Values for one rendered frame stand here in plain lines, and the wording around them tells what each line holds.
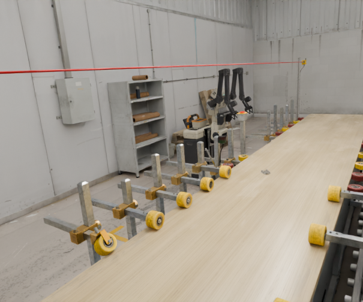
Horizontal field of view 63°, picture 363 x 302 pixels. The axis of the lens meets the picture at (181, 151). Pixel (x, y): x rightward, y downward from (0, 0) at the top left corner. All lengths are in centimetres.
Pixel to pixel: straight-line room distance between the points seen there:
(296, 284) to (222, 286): 24
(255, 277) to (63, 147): 371
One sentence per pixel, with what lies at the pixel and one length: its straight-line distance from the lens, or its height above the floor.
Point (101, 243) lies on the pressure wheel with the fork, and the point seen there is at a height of 96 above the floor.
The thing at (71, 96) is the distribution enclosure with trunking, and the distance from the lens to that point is 424.
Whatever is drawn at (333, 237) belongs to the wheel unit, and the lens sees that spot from 130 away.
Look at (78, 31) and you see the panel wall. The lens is 475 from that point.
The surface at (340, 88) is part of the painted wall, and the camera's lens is 975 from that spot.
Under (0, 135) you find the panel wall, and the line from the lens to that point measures 405.
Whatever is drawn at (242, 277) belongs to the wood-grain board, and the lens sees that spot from 113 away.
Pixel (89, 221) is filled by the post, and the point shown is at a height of 99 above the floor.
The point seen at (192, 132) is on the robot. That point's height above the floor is 79.
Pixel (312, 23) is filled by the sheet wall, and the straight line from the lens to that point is 992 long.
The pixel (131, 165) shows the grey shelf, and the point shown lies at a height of 21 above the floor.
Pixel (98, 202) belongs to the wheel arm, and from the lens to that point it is 167.
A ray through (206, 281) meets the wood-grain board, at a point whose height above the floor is 90.
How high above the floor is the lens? 160
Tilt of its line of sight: 15 degrees down
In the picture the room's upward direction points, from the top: 4 degrees counter-clockwise
